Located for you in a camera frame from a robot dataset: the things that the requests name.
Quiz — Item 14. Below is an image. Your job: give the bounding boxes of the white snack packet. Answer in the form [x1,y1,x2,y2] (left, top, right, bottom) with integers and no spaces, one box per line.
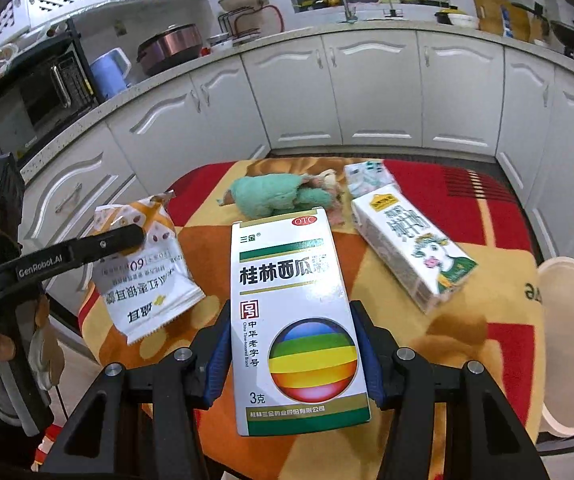
[92,191,204,344]

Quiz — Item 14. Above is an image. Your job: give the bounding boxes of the white medicine box rainbow ball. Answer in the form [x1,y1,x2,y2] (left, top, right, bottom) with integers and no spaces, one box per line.
[229,208,370,437]

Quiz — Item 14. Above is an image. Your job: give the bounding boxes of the white milk carton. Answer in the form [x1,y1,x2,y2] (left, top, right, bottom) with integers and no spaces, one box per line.
[351,184,478,313]

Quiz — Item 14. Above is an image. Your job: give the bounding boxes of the green fluffy cloth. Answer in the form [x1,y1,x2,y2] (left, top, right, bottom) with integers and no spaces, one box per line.
[217,174,342,220]

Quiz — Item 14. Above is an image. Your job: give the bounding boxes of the small plastic wrapper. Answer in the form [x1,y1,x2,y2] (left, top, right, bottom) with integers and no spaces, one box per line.
[344,160,401,198]

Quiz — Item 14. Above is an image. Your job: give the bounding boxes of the white round trash bin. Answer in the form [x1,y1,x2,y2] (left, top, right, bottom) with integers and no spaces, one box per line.
[537,257,574,438]

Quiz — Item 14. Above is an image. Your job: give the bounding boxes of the white lower kitchen cabinets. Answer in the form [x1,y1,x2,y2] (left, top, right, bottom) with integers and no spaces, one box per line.
[20,23,574,258]

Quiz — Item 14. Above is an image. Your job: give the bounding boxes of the left gloved hand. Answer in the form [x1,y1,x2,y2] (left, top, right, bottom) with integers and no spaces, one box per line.
[0,295,64,437]

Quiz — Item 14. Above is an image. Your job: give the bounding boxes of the red yellow orange blanket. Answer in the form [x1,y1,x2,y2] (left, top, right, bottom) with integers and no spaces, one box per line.
[78,157,545,479]

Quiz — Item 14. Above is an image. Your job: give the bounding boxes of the black microwave oven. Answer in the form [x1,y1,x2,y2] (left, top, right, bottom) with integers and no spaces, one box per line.
[0,18,104,164]

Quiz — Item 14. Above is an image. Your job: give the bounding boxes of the blue electric kettle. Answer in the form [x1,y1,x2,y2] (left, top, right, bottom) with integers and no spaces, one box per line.
[89,48,132,100]

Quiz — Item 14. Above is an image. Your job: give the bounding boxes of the black frying pan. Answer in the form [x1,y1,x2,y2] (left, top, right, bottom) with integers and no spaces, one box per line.
[511,1,574,59]

